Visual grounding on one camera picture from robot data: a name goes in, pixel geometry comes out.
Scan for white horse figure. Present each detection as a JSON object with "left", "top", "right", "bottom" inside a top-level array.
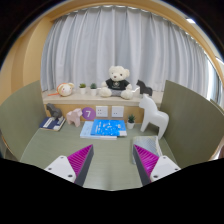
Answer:
[{"left": 138, "top": 93, "right": 170, "bottom": 140}]

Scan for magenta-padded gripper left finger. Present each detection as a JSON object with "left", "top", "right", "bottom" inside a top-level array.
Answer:
[{"left": 43, "top": 143, "right": 95, "bottom": 187}]

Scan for grey horse figure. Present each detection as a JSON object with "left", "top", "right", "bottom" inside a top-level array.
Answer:
[{"left": 45, "top": 102, "right": 64, "bottom": 120}]

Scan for white curtain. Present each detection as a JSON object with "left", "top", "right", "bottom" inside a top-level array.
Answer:
[{"left": 40, "top": 4, "right": 218, "bottom": 101}]

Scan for pink horse figure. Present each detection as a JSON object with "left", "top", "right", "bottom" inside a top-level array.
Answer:
[{"left": 65, "top": 107, "right": 84, "bottom": 128}]

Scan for wooden desk back shelf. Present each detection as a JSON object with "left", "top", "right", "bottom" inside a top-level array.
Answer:
[{"left": 41, "top": 89, "right": 165, "bottom": 124}]

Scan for spiky potted plant white pot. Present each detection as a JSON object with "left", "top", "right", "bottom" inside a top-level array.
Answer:
[{"left": 126, "top": 114, "right": 137, "bottom": 130}]

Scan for purple round sign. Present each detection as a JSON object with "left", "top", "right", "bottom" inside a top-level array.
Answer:
[{"left": 81, "top": 106, "right": 97, "bottom": 121}]

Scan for small cream plush toy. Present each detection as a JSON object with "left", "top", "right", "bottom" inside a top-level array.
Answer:
[{"left": 55, "top": 82, "right": 75, "bottom": 98}]

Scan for black horse figure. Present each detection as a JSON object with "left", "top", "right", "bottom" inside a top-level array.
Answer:
[{"left": 136, "top": 79, "right": 154, "bottom": 98}]

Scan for small potted plant white pot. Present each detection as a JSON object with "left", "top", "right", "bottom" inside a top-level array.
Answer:
[
  {"left": 78, "top": 82, "right": 88, "bottom": 95},
  {"left": 89, "top": 82, "right": 98, "bottom": 97}
]

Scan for bright blue book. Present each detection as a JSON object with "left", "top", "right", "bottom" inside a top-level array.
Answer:
[{"left": 90, "top": 118, "right": 128, "bottom": 138}]

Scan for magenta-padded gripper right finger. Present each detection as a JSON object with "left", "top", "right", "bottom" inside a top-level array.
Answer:
[{"left": 131, "top": 143, "right": 181, "bottom": 187}]

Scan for cream teddy bear black shirt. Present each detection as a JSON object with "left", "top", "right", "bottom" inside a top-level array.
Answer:
[{"left": 99, "top": 65, "right": 134, "bottom": 101}]

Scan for dark blue book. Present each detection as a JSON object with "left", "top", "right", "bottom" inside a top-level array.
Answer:
[{"left": 38, "top": 116, "right": 67, "bottom": 132}]

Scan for green desk divider panel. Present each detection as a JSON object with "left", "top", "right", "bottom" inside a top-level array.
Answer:
[
  {"left": 159, "top": 79, "right": 224, "bottom": 169},
  {"left": 0, "top": 79, "right": 48, "bottom": 161}
]

